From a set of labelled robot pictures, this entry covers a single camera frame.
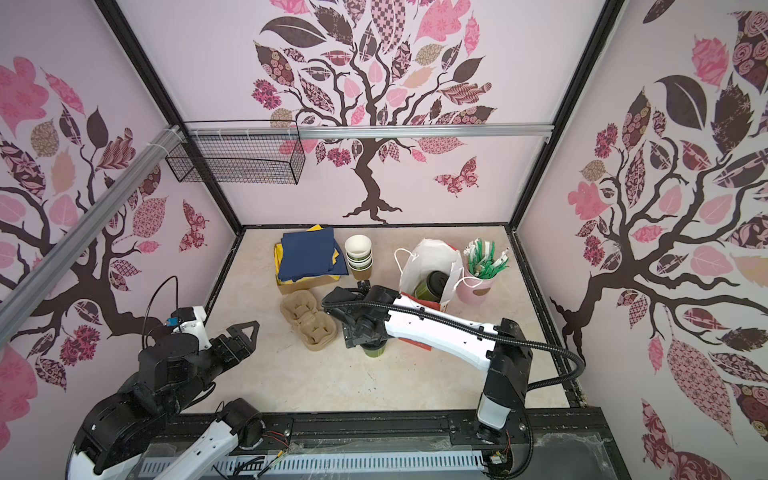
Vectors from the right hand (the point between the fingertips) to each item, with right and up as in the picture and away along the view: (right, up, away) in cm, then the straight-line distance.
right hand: (368, 329), depth 76 cm
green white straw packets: (+34, +17, +12) cm, 40 cm away
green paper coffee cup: (+1, -9, +7) cm, 11 cm away
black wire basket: (-58, +59, +46) cm, 95 cm away
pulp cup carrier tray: (-23, +2, +18) cm, 30 cm away
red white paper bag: (+18, +19, +9) cm, 28 cm away
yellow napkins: (-35, +18, +31) cm, 50 cm away
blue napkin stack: (-24, +19, +32) cm, 44 cm away
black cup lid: (+19, +11, +11) cm, 25 cm away
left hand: (-25, +1, -12) cm, 28 cm away
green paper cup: (+16, +8, +11) cm, 21 cm away
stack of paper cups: (-4, +19, +17) cm, 25 cm away
